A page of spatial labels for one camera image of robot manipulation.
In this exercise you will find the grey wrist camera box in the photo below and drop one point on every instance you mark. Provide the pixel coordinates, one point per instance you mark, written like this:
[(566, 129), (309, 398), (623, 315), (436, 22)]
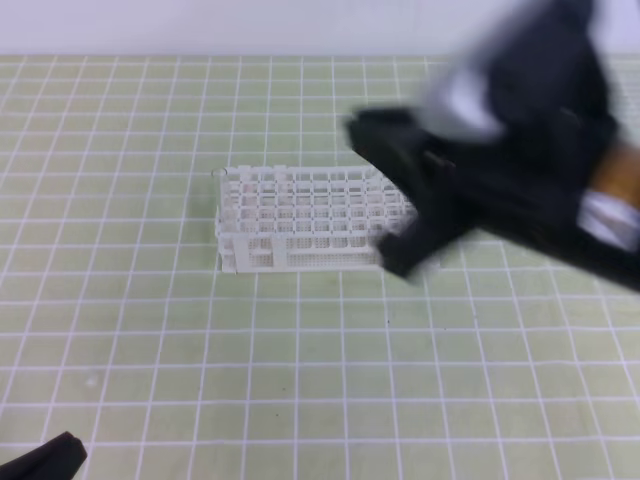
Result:
[(539, 59)]

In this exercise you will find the white plastic test tube rack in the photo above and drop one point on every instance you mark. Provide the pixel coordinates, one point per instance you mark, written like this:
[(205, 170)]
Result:
[(283, 219)]

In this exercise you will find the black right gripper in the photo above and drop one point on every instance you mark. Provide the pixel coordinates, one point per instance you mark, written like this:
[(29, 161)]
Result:
[(566, 187)]

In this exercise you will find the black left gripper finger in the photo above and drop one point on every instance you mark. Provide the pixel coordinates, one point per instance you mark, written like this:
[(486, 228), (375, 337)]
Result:
[(58, 459)]

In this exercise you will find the green grid tablecloth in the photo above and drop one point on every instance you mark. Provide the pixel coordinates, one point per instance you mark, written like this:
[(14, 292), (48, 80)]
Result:
[(118, 326)]

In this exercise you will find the clear glass test tube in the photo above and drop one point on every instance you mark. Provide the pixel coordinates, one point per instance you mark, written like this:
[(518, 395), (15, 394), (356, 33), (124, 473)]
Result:
[(220, 178)]

